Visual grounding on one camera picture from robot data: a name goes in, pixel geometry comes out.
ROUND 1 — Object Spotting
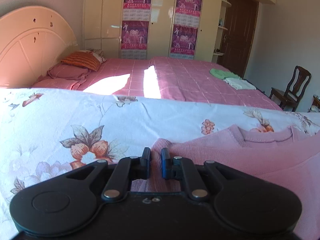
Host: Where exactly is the green folded cloth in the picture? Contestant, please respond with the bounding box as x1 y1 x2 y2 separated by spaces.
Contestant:
209 68 242 79

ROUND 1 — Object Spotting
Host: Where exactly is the orange striped pillow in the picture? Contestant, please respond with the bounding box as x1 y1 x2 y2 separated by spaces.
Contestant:
61 51 102 72

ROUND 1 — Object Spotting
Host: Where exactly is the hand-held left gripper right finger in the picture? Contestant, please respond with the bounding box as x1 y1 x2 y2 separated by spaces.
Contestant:
160 147 248 202

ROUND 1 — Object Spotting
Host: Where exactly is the purple wall poster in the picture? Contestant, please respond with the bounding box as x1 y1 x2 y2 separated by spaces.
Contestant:
175 0 203 28
121 21 149 60
170 24 199 59
123 0 154 22

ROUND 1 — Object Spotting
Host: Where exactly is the white floral bed sheet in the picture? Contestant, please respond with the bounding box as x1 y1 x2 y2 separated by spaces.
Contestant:
0 87 320 238

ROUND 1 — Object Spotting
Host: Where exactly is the pink checked pillow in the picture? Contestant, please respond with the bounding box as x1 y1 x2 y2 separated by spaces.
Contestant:
47 63 92 81
32 77 87 91

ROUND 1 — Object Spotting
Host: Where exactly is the wooden side furniture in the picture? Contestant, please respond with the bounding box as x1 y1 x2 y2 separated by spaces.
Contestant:
308 94 320 113

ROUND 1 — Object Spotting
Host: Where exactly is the pink long-sleeve sweater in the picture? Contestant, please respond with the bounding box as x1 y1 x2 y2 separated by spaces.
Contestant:
131 125 320 233

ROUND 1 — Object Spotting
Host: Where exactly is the white folded cloth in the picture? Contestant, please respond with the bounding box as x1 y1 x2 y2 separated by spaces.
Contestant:
223 77 257 91

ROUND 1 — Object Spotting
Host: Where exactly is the white floral pillow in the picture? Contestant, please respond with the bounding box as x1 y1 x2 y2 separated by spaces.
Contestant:
84 49 108 64

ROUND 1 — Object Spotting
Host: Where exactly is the brown wooden door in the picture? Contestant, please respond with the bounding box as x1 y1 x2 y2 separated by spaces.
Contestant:
217 0 259 78

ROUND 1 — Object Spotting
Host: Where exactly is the cream wardrobe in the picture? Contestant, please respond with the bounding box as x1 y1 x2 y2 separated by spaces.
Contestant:
82 0 277 63

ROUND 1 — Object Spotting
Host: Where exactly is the pink checked bed cover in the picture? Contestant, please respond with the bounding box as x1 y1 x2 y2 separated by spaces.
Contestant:
32 56 285 112

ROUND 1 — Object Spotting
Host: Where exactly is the cream arched headboard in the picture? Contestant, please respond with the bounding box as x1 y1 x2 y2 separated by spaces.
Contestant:
0 6 78 89

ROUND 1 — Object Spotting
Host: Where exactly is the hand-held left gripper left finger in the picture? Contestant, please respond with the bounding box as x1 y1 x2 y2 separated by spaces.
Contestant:
65 147 152 203

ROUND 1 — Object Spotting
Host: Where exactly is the cream corner shelf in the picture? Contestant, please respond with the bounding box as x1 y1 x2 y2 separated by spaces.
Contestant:
213 0 232 57

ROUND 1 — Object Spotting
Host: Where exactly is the dark wooden chair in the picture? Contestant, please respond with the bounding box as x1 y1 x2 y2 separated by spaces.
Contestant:
268 65 312 112

